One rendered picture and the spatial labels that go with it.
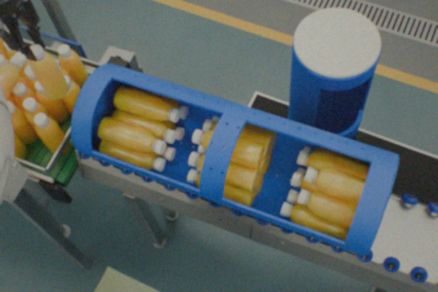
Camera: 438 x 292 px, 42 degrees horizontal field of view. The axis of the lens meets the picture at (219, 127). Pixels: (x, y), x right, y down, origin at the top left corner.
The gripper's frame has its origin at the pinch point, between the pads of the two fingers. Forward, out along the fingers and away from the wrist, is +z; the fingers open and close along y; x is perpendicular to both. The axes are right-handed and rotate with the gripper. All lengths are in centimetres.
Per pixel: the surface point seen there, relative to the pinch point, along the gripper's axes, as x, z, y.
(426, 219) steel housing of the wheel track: -111, 46, 7
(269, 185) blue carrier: -66, 42, 1
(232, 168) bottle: -57, 25, -5
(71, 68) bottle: 8.1, 34.0, 14.1
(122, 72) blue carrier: -18.2, 16.7, 9.0
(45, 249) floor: 36, 137, -28
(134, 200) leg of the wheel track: -16, 76, -8
